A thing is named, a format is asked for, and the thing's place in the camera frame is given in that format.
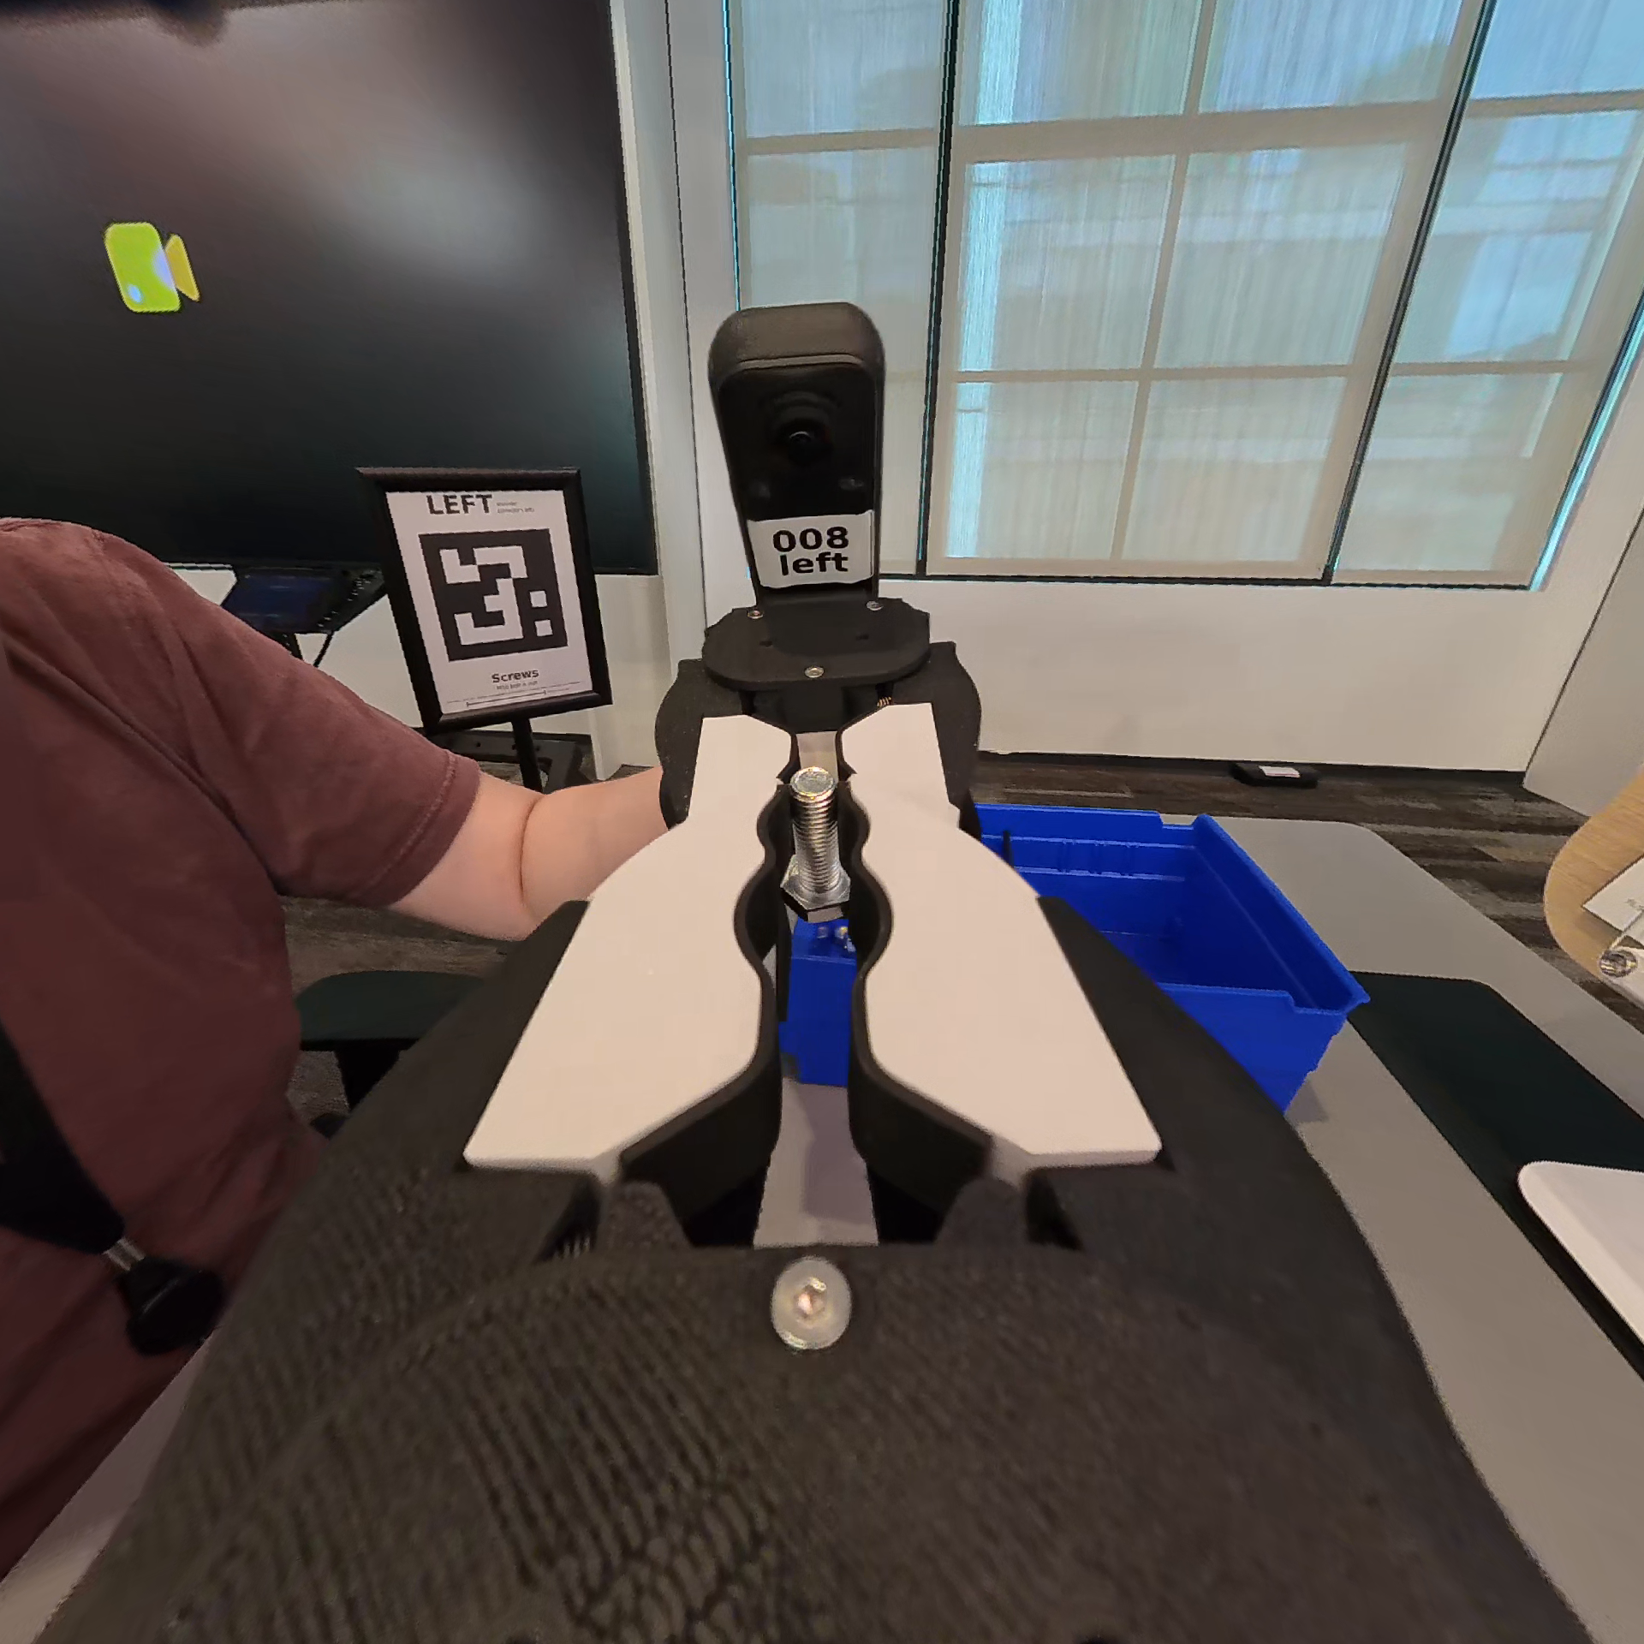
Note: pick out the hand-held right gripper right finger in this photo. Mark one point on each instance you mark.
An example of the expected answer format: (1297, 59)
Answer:
(1002, 1027)

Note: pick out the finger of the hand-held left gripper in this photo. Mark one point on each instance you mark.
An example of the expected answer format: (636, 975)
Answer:
(912, 763)
(726, 771)

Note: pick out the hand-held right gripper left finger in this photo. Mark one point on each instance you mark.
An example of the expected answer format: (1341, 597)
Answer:
(616, 1027)

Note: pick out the steel hex bolt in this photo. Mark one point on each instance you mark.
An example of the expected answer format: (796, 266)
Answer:
(816, 834)

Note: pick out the blue plastic bin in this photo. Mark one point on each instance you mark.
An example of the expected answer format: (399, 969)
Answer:
(1155, 924)

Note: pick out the person's left forearm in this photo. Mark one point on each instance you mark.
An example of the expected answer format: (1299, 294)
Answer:
(566, 834)

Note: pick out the black chair armrest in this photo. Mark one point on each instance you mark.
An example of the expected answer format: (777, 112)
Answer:
(372, 1014)

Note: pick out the framed marker sign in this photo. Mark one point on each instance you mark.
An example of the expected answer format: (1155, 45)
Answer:
(501, 603)

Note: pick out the black floor box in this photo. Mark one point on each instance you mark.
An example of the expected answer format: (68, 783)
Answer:
(1274, 773)

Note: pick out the small dark tablet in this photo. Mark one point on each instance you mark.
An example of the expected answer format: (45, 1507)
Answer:
(276, 597)

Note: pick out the large grid window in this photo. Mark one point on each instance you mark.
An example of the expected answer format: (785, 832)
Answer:
(1219, 321)

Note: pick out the instruction sheet on stand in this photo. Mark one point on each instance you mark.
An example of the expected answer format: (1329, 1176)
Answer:
(1593, 822)

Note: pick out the white stand base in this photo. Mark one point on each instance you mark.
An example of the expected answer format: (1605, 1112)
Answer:
(1593, 1233)

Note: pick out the large black wall screen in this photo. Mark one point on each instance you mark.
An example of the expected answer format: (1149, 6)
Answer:
(385, 321)

